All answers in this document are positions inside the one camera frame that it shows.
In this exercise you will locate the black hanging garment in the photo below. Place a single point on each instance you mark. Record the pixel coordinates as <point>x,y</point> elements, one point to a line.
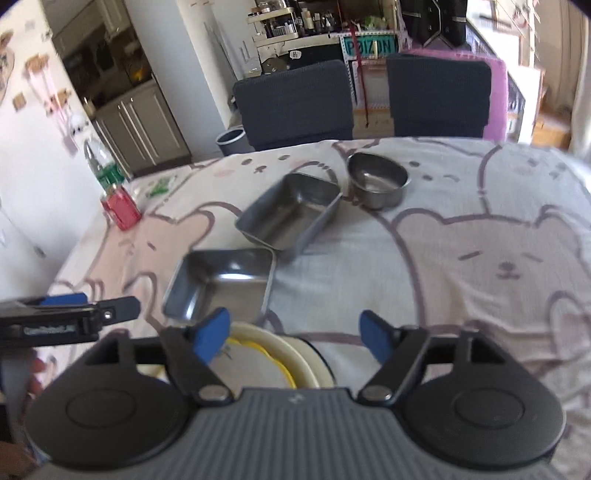
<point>431,21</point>

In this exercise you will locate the grey trash bin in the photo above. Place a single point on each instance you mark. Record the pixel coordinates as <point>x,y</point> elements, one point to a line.
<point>232,141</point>

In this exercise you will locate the square leaf print plate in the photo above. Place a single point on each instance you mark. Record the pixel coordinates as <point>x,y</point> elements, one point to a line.
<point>318,357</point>

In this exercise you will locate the grey kitchen cabinet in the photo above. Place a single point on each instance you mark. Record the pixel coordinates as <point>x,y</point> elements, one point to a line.
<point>138,124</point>

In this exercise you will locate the red plastic box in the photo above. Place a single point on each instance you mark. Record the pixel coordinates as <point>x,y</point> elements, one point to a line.
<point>121,210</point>

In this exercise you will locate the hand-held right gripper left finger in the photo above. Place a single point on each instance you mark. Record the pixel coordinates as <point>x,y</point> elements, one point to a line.
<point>211,334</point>

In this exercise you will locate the shelf with bottles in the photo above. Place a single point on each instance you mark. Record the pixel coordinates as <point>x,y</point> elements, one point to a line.
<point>295,21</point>

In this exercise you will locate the round steel bowl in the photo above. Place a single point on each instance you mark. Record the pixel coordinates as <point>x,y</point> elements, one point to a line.
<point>376,177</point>

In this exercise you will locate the floral yellow rimmed bowl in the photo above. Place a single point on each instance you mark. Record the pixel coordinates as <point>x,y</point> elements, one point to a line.
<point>251,369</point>

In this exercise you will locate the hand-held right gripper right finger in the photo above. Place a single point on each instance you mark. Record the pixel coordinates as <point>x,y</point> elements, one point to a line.
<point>376,334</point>

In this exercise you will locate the bear print tablecloth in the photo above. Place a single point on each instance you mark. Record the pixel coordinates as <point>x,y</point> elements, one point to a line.
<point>461,240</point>

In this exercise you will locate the pale yellow bowl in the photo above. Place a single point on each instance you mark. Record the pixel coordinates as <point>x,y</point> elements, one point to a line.
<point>295,360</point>

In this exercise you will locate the dark grey chair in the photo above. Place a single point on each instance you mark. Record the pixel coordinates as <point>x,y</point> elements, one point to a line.
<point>438,97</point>
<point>295,104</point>

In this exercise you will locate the green label plastic bottle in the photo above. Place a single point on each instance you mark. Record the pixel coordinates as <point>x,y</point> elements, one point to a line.
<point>105,168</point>

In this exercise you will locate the green packet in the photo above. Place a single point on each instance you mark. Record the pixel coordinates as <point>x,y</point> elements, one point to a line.
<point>160,187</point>

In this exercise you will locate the small square steel tray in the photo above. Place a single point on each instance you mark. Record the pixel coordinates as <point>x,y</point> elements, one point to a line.
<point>221,281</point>

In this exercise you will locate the teal sign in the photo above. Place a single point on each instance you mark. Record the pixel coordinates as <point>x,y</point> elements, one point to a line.
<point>369,46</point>

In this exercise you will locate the person's left hand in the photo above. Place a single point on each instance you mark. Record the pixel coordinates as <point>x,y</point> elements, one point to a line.
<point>38,376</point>

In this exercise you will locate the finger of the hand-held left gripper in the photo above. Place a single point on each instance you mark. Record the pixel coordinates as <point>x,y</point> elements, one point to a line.
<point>115,310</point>
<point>64,299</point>

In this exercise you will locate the long rectangular steel tray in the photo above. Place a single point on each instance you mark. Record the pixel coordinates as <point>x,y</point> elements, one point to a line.
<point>291,214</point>

